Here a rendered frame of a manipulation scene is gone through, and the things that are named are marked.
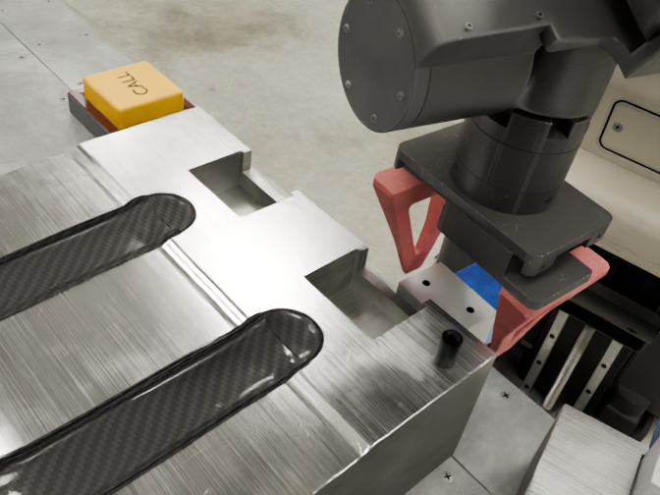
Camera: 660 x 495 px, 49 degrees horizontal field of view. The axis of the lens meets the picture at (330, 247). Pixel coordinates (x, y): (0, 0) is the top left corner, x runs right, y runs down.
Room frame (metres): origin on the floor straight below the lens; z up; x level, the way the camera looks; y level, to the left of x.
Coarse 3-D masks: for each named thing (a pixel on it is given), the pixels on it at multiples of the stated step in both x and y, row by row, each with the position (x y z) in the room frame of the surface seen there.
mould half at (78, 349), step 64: (192, 128) 0.39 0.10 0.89; (0, 192) 0.30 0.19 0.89; (64, 192) 0.31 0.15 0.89; (128, 192) 0.31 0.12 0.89; (192, 192) 0.32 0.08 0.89; (0, 256) 0.25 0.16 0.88; (192, 256) 0.27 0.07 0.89; (256, 256) 0.28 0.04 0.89; (320, 256) 0.29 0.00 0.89; (64, 320) 0.22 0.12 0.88; (128, 320) 0.22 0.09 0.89; (192, 320) 0.23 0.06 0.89; (320, 320) 0.24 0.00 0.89; (448, 320) 0.26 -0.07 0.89; (0, 384) 0.18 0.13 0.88; (64, 384) 0.18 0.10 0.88; (128, 384) 0.19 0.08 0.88; (320, 384) 0.20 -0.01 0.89; (384, 384) 0.21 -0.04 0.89; (448, 384) 0.21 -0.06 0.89; (0, 448) 0.15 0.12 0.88; (192, 448) 0.16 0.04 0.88; (256, 448) 0.17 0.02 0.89; (320, 448) 0.17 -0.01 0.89; (384, 448) 0.18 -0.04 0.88; (448, 448) 0.23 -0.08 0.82
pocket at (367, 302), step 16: (352, 256) 0.30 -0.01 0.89; (320, 272) 0.28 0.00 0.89; (336, 272) 0.29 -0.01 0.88; (352, 272) 0.30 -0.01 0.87; (368, 272) 0.30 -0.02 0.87; (320, 288) 0.28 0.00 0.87; (336, 288) 0.29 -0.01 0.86; (352, 288) 0.29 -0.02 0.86; (368, 288) 0.29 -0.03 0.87; (384, 288) 0.29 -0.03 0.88; (336, 304) 0.28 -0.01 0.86; (352, 304) 0.28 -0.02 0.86; (368, 304) 0.28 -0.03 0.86; (384, 304) 0.28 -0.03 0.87; (400, 304) 0.28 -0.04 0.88; (352, 320) 0.27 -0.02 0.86; (368, 320) 0.27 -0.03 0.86; (384, 320) 0.27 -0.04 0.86; (400, 320) 0.27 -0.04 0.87; (368, 336) 0.26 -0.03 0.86
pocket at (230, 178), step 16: (224, 160) 0.36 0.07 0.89; (240, 160) 0.37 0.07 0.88; (208, 176) 0.35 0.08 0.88; (224, 176) 0.36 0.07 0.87; (240, 176) 0.37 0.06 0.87; (256, 176) 0.37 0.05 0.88; (224, 192) 0.36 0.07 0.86; (240, 192) 0.36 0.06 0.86; (256, 192) 0.36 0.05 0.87; (272, 192) 0.35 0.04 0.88; (240, 208) 0.35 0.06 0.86; (256, 208) 0.35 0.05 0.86
